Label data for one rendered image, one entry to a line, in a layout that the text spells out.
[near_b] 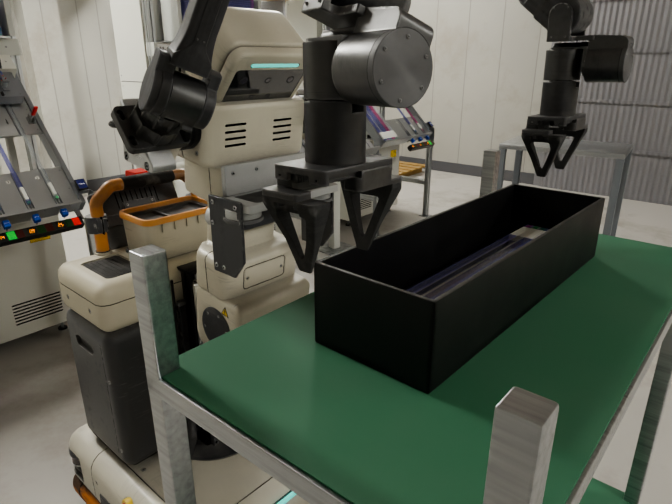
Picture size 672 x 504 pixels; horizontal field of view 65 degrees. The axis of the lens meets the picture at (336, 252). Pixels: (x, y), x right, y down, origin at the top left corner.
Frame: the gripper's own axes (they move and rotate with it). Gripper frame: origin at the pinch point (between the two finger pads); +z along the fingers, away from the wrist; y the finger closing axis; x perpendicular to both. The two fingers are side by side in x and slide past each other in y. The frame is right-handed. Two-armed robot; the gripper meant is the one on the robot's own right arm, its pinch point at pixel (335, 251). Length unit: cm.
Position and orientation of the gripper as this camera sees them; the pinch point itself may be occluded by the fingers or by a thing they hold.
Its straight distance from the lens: 52.3
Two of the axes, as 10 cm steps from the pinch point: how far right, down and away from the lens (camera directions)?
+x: -7.6, -2.1, 6.2
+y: 6.5, -2.5, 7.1
